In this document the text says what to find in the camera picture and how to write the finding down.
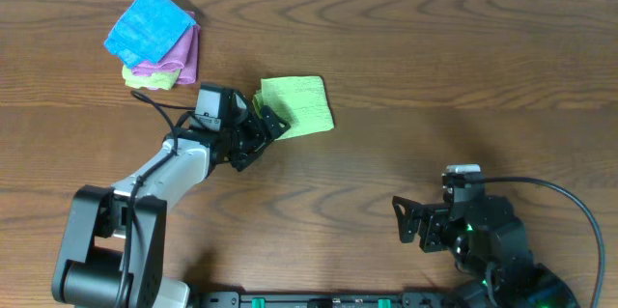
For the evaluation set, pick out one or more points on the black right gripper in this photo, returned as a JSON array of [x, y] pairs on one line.
[[426, 228]]

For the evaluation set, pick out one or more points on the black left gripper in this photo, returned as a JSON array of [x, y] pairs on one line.
[[258, 139]]

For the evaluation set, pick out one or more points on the light green microfiber cloth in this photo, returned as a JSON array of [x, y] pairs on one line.
[[301, 101]]

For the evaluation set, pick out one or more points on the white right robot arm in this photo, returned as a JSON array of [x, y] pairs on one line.
[[489, 243]]

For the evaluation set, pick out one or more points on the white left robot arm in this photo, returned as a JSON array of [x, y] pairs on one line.
[[112, 249]]

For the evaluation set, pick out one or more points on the pink folded cloth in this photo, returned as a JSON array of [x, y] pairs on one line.
[[182, 56]]

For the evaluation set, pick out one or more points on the green folded cloth in stack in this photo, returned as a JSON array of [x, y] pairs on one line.
[[163, 80]]

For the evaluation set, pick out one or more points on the blue folded cloth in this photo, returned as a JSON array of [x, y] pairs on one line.
[[147, 31]]

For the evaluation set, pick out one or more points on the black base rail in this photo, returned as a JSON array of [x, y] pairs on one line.
[[404, 300]]

